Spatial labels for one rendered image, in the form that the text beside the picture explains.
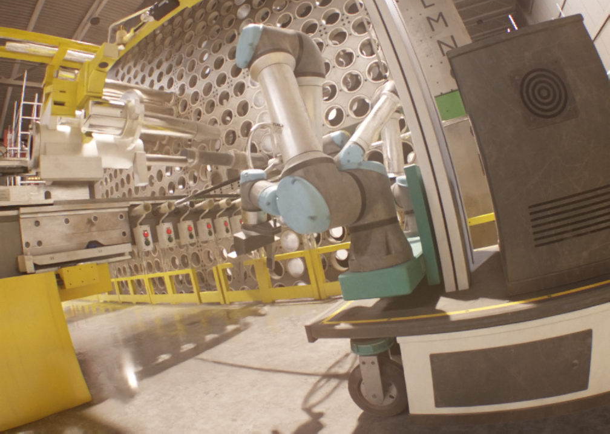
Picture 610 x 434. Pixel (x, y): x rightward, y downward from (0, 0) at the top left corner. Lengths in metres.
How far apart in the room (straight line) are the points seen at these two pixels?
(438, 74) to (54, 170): 3.02
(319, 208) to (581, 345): 0.57
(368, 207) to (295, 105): 0.26
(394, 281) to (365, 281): 0.06
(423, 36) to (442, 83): 0.52
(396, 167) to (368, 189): 0.66
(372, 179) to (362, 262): 0.18
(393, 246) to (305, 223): 0.20
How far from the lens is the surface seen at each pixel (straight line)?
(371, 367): 0.81
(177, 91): 5.18
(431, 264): 0.79
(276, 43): 0.77
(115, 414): 1.36
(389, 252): 0.67
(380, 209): 0.67
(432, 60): 3.10
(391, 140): 1.33
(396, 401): 0.87
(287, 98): 0.68
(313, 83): 0.85
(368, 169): 0.67
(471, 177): 2.84
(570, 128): 0.69
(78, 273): 1.49
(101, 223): 1.96
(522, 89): 0.68
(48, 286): 1.46
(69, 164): 1.94
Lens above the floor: 0.55
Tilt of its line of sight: 4 degrees up
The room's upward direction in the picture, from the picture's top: 13 degrees counter-clockwise
